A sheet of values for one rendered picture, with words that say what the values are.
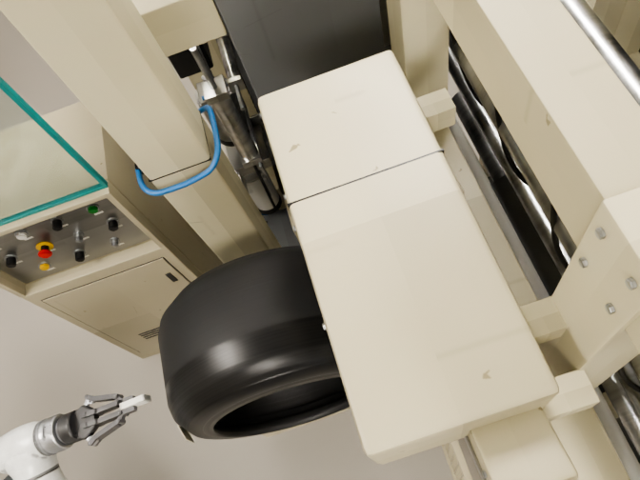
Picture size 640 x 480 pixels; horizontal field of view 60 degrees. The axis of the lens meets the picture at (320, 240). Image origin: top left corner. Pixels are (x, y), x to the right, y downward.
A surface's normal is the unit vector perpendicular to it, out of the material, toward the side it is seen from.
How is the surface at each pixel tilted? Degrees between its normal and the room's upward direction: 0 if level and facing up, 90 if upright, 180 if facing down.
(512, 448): 18
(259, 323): 5
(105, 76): 90
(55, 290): 90
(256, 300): 5
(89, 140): 0
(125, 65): 90
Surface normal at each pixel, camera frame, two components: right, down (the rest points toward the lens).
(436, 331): -0.19, -0.43
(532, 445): -0.27, -0.67
